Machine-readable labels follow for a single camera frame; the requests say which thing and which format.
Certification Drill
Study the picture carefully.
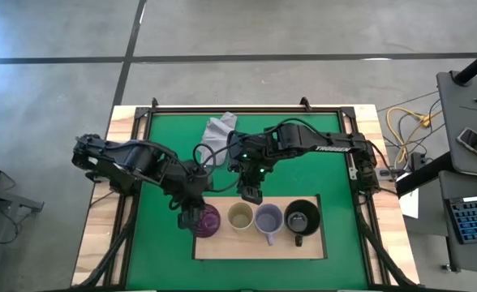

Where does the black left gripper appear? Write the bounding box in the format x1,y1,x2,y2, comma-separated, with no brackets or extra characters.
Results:
171,184,208,230

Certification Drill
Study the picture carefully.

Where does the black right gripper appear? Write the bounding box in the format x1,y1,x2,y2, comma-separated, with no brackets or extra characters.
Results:
236,156,274,205

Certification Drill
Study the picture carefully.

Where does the dark translucent plastic tumbler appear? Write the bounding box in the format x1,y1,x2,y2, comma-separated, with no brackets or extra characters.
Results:
189,203,222,238

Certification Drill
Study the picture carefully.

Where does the small cream cup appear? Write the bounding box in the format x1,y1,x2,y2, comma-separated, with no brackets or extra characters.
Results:
226,201,255,232

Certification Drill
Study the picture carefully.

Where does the lavender ceramic mug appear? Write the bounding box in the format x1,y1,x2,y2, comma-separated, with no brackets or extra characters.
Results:
254,203,284,247

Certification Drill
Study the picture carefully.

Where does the wooden shelf board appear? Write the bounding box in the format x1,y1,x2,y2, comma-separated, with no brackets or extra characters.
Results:
192,194,328,260

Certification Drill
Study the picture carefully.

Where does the green table mat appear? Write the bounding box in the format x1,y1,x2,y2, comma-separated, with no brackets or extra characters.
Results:
125,112,369,291

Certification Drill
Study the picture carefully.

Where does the large black mug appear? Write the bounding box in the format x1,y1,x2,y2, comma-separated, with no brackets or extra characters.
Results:
283,199,322,247

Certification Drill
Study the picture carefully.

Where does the crumpled grey cloth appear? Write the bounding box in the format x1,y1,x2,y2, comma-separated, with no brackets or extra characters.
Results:
200,111,239,167

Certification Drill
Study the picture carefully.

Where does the white paper sheet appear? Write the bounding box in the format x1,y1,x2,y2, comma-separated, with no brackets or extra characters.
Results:
398,172,420,220

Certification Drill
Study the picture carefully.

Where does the black power strip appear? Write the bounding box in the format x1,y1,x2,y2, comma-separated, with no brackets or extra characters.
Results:
409,152,426,172

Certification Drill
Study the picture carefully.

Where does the black diagonal support beam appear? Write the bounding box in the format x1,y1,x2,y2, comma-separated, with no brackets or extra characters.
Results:
394,152,457,199

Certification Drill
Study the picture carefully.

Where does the grey metal stand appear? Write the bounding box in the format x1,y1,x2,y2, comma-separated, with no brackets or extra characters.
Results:
0,182,45,281

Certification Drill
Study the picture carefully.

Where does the grey keyboard desk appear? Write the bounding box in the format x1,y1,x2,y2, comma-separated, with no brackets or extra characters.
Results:
437,170,477,273

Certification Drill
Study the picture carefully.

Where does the grey side table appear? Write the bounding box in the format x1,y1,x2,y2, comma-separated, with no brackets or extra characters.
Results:
436,71,477,179

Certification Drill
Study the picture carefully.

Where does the backlit rainbow keyboard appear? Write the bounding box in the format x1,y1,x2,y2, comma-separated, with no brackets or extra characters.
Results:
448,195,477,245

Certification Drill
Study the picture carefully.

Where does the smartphone with light case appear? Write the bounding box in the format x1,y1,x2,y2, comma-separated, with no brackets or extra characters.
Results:
456,127,477,169

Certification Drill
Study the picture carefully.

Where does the black stand pole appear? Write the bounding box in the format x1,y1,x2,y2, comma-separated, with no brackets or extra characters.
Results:
453,42,477,86

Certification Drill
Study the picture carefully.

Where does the black aluminium table frame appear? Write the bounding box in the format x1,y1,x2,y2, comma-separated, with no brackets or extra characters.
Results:
74,97,422,292

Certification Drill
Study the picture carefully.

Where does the yellow cable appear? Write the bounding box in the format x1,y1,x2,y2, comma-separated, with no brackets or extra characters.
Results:
385,105,443,164

